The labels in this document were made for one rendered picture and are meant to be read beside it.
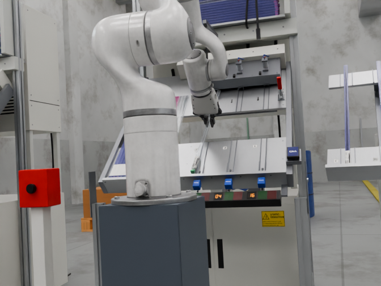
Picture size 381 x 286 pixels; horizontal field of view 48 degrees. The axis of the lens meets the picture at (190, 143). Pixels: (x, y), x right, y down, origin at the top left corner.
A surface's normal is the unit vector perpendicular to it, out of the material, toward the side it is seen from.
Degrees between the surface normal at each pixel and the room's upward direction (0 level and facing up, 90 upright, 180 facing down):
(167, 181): 90
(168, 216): 90
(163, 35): 102
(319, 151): 90
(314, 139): 90
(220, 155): 43
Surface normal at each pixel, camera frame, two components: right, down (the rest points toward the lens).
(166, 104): 0.69, -0.08
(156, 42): -0.15, 0.40
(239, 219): -0.27, -0.02
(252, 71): -0.22, -0.75
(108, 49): -0.03, -0.02
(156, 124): 0.32, -0.05
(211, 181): -0.16, 0.65
